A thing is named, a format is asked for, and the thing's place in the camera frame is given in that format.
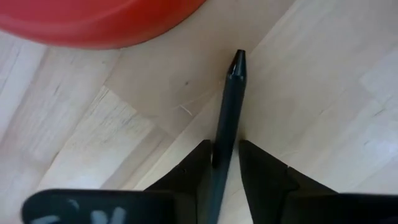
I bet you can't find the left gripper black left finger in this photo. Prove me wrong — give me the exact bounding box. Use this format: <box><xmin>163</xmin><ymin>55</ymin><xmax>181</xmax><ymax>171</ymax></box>
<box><xmin>21</xmin><ymin>139</ymin><xmax>214</xmax><ymax>224</ymax></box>

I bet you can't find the black pen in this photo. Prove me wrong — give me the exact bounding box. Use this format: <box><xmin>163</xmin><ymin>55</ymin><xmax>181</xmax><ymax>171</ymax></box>
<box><xmin>201</xmin><ymin>49</ymin><xmax>248</xmax><ymax>224</ymax></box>

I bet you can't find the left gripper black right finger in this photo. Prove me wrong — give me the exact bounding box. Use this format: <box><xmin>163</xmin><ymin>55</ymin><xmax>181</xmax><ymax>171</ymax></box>
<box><xmin>238</xmin><ymin>139</ymin><xmax>398</xmax><ymax>224</ymax></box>

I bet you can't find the red desk lamp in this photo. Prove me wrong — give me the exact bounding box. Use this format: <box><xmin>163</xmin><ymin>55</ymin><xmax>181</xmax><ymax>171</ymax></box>
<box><xmin>0</xmin><ymin>0</ymin><xmax>208</xmax><ymax>50</ymax></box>

